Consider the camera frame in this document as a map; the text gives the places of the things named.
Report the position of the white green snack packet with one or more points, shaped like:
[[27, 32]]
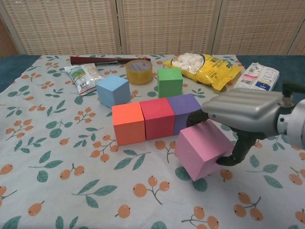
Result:
[[83, 76]]

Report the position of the red foam cube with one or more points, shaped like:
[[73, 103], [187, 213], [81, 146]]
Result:
[[158, 121]]

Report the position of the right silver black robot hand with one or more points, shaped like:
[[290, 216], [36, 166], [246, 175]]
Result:
[[245, 109]]

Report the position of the bamboo folding screen panel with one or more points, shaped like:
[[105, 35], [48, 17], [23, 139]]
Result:
[[299, 45], [66, 26], [257, 26], [166, 26], [7, 43]]

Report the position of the pink foam cube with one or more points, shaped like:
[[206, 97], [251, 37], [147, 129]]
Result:
[[200, 150]]

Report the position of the orange foam cube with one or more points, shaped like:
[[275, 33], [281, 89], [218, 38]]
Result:
[[128, 126]]

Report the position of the green foam cube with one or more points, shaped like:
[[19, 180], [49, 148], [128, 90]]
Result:
[[170, 82]]

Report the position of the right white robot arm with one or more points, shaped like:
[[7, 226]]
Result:
[[295, 124]]

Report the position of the white yellow-edged snack pack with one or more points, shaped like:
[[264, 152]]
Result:
[[259, 77]]

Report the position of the yellow marshmallow bag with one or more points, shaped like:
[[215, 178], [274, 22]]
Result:
[[214, 71]]

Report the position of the purple foam cube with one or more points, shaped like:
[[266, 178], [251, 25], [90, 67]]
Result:
[[183, 105]]

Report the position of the blue foam cube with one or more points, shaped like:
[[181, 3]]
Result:
[[113, 90]]

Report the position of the floral print tablecloth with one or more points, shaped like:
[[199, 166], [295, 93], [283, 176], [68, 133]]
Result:
[[95, 190]]

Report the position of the yellow packing tape roll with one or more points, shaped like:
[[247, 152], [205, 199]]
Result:
[[139, 77]]

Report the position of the dark red folded fan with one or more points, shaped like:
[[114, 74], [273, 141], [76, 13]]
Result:
[[95, 60]]

